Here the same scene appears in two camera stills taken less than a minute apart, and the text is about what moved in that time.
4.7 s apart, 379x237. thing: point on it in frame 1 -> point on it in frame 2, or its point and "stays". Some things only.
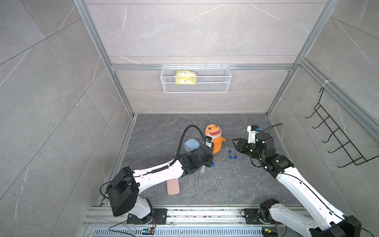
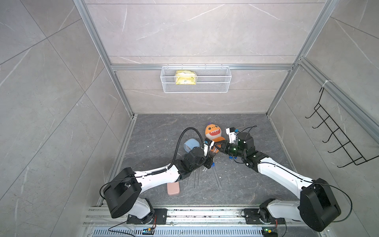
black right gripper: (238, 147) -> (225, 148)
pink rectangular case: (173, 187) stays
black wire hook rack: (353, 152) stays
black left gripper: (208, 163) stays
